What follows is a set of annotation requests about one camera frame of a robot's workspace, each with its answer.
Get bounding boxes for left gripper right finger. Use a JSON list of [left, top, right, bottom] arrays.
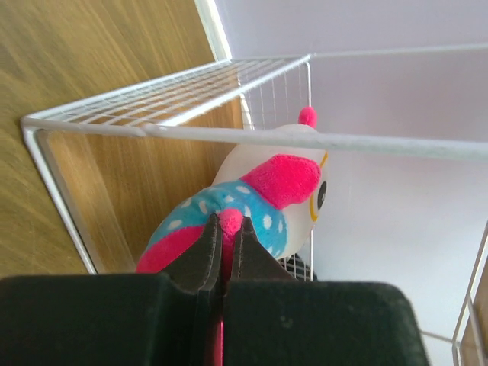
[[226, 217, 295, 283]]

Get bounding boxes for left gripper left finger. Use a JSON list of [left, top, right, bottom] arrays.
[[163, 214, 223, 294]]

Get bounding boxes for white panda plush blue dress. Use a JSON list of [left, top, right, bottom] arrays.
[[135, 105, 331, 275]]

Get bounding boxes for white wire shelf rack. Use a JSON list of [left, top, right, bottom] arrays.
[[5, 44, 487, 365]]

